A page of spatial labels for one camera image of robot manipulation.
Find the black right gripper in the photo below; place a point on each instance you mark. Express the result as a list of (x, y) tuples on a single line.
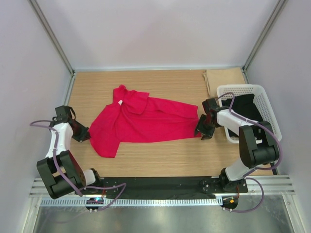
[(208, 134)]

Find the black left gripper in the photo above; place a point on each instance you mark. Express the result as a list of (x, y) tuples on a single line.
[(84, 135)]

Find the pink red t shirt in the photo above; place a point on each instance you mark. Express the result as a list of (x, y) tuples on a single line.
[(136, 117)]

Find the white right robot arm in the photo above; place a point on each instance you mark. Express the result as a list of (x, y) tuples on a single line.
[(258, 145)]

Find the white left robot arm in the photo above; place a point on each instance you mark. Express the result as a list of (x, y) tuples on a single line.
[(59, 171)]

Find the black t shirt in basket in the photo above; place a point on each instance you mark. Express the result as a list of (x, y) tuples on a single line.
[(242, 105)]

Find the folded beige t shirt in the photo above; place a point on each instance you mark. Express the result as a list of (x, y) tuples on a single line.
[(215, 77)]

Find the white perforated plastic basket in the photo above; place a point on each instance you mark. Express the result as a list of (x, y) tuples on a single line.
[(260, 100)]

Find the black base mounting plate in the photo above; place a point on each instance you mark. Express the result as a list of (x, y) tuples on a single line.
[(169, 187)]

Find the left aluminium corner post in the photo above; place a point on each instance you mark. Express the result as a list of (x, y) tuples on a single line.
[(51, 35)]

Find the aluminium corner post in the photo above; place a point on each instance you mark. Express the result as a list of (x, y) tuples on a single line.
[(277, 10), (51, 35)]

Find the white slotted cable duct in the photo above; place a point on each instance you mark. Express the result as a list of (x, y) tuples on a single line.
[(86, 202)]

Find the aluminium frame rail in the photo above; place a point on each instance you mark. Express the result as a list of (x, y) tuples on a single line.
[(272, 185)]

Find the right aluminium corner post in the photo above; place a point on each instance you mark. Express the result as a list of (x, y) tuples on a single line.
[(277, 10)]

